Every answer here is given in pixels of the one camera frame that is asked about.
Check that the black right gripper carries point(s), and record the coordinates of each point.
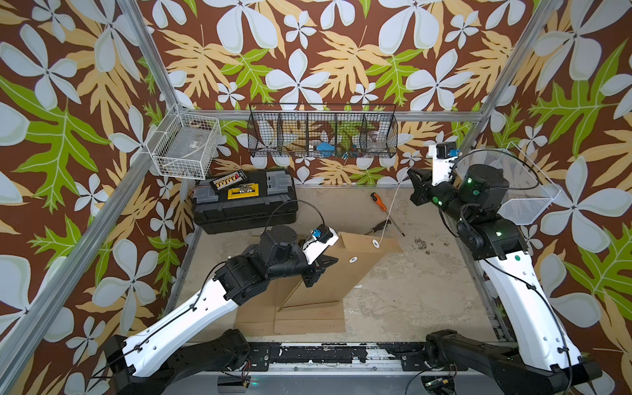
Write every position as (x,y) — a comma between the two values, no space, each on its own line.
(424,189)

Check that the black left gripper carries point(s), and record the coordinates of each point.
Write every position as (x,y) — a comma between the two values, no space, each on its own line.
(311,270)

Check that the kraft file bag with string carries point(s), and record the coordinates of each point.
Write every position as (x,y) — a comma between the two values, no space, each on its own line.
(256,318)

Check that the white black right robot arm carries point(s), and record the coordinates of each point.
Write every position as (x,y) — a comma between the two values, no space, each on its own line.
(544,360)

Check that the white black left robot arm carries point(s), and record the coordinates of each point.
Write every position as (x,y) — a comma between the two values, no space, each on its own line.
(155,358)

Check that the black plastic toolbox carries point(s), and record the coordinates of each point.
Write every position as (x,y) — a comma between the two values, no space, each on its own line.
(268,198)

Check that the blue object in basket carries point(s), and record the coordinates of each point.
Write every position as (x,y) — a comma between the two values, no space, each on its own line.
(326,150)

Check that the screwdriver bit set case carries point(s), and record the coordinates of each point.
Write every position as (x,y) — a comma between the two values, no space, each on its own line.
(229,180)

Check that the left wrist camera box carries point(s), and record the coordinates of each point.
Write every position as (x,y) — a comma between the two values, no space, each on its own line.
(318,241)

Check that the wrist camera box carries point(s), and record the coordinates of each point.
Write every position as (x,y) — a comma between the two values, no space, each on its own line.
(318,241)
(443,157)

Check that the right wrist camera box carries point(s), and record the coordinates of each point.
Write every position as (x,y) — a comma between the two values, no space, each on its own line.
(443,157)

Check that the orange handled screwdriver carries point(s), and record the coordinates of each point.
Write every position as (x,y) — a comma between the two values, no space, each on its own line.
(377,199)

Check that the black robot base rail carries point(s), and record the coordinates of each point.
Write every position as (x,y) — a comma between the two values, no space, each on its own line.
(321,355)

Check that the white wire basket right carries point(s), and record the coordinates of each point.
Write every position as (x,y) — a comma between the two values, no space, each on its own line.
(531,192)

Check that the white wire basket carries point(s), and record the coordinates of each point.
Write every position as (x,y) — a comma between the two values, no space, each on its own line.
(531,192)
(184,144)

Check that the black wire basket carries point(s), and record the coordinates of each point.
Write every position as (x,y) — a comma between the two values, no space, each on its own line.
(296,129)

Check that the white wire basket left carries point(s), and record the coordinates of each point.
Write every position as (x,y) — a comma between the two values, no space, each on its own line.
(184,144)

